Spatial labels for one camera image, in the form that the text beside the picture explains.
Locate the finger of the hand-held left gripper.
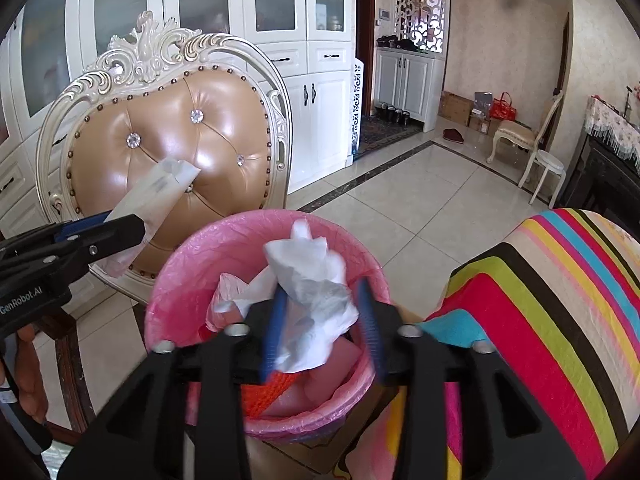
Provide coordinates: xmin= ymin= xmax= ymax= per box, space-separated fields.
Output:
xmin=0 ymin=214 xmax=147 ymax=283
xmin=0 ymin=211 xmax=113 ymax=261

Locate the round white stool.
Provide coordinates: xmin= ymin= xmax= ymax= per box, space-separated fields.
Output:
xmin=519 ymin=150 xmax=567 ymax=207

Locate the white lattice floor panel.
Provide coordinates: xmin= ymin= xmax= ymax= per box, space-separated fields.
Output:
xmin=349 ymin=57 xmax=369 ymax=162

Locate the person's left hand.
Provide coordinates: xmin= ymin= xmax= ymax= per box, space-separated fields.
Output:
xmin=12 ymin=329 xmax=49 ymax=424

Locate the tall white glass-door cabinet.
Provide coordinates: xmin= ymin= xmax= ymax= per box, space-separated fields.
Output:
xmin=0 ymin=0 xmax=359 ymax=261

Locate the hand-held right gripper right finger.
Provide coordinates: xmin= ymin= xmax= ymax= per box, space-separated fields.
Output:
xmin=356 ymin=279 xmax=586 ymax=480

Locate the floral lace piano cover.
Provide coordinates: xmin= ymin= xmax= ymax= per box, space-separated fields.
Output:
xmin=585 ymin=95 xmax=640 ymax=172

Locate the white tissue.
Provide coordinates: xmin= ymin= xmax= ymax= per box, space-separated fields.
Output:
xmin=232 ymin=219 xmax=361 ymax=374

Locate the striped colourful tablecloth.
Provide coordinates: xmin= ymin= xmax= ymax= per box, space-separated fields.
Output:
xmin=335 ymin=207 xmax=640 ymax=480

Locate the dark wooden door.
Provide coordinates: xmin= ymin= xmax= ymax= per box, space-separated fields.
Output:
xmin=356 ymin=0 xmax=376 ymax=117

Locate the orange foam net sleeve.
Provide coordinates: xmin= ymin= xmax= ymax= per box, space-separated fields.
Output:
xmin=242 ymin=370 xmax=301 ymax=419

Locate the white plastic packet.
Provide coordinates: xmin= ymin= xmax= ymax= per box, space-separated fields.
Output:
xmin=90 ymin=156 xmax=202 ymax=279

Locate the brown cardboard box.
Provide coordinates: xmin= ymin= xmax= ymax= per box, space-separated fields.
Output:
xmin=439 ymin=91 xmax=474 ymax=122

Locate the black piano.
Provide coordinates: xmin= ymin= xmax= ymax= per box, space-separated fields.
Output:
xmin=565 ymin=135 xmax=640 ymax=227

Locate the red gift bag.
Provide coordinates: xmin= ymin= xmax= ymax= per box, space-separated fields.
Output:
xmin=490 ymin=92 xmax=519 ymax=121

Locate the pink-lined trash bin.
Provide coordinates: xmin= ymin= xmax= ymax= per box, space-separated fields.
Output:
xmin=143 ymin=210 xmax=391 ymax=442

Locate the white lattice partition screen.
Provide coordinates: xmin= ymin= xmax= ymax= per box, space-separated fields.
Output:
xmin=395 ymin=0 xmax=451 ymax=54

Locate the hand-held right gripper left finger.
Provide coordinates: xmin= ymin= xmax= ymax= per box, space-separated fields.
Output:
xmin=57 ymin=287 xmax=290 ymax=480

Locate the dark patterned doormat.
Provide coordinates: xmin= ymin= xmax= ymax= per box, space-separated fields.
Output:
xmin=357 ymin=117 xmax=424 ymax=151

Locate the low white shoe cabinet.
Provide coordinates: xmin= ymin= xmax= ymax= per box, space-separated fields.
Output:
xmin=375 ymin=47 xmax=446 ymax=134

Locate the ornate tan padded chair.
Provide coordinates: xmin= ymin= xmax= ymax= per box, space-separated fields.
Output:
xmin=35 ymin=10 xmax=294 ymax=307

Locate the black bag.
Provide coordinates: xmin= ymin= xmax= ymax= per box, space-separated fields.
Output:
xmin=377 ymin=35 xmax=424 ymax=52

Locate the row of black shoes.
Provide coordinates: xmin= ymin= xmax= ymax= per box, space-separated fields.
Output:
xmin=378 ymin=102 xmax=412 ymax=126

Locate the cream cushioned side chair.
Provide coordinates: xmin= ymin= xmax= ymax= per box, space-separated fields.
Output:
xmin=487 ymin=91 xmax=565 ymax=166

